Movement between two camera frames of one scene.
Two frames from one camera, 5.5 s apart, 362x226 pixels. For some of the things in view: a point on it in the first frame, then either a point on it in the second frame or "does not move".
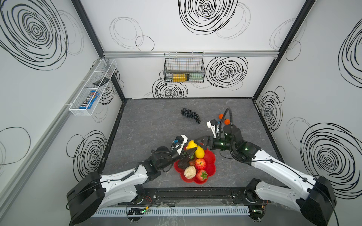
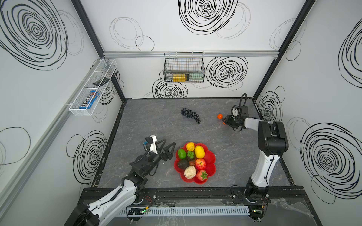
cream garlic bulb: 190,172 does not move
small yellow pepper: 191,144 does not move
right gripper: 208,141 → 231,121
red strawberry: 201,175 does not move
